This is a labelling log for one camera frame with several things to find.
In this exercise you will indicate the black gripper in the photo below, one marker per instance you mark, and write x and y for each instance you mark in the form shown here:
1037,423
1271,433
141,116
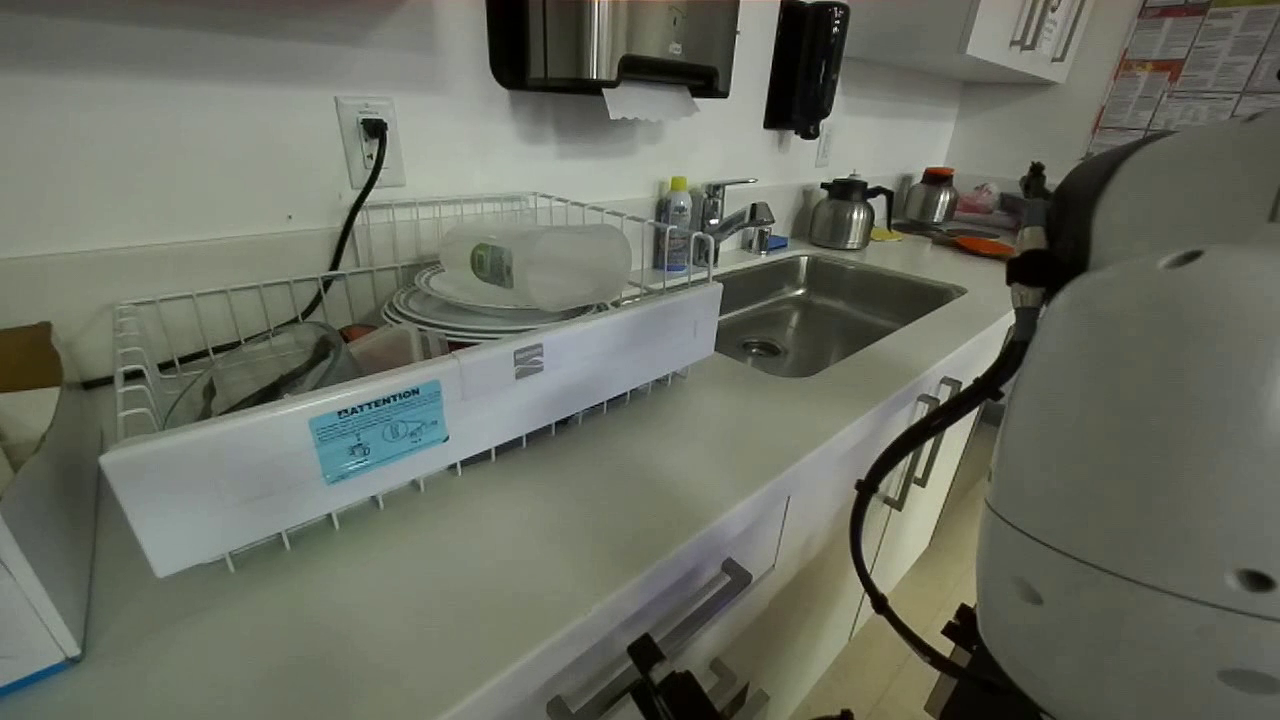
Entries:
693,698

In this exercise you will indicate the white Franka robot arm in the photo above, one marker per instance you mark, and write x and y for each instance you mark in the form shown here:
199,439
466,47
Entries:
1134,442

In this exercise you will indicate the white drawer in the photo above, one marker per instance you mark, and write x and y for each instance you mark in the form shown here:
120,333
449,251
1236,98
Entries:
767,624

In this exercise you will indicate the white upper cabinet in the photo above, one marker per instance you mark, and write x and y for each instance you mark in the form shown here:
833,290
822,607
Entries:
935,35

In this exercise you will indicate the white drip tray blue label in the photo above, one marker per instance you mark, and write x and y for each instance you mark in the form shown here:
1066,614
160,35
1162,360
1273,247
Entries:
561,385

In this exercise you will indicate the stainless steel sink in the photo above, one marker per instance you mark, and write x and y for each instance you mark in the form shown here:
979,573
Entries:
825,312

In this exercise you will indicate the white plates in rack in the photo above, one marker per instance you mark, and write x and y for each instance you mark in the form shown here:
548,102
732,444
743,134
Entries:
561,265

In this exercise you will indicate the beige cup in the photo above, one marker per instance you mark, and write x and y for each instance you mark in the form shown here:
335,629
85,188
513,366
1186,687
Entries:
384,351

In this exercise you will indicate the stacked white plates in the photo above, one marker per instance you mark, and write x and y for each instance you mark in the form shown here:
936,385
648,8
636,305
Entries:
425,312

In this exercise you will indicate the blue sponge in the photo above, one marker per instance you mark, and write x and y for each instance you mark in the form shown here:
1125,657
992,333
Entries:
779,247

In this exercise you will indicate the chrome faucet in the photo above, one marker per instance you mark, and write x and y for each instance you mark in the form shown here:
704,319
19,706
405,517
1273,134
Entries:
723,220

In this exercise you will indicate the steel kettle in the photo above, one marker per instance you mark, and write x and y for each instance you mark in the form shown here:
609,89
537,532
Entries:
840,220

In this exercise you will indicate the steel carafe red lid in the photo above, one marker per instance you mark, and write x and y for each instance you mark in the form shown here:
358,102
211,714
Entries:
928,203

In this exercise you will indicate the white paper towel sheet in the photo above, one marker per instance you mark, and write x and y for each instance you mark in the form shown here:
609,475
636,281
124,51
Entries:
647,102

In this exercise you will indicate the blue and white box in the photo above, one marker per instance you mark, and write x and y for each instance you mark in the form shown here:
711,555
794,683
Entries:
34,624

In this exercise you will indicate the black soap dispenser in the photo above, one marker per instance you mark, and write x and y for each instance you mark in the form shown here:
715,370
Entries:
806,64

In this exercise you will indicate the steel paper towel dispenser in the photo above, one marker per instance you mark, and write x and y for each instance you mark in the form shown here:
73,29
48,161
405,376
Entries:
584,41

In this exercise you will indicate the white wall outlet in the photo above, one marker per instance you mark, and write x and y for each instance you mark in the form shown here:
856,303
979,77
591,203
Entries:
353,167

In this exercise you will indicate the red white wall poster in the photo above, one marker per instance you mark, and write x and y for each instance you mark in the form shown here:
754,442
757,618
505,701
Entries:
1172,64

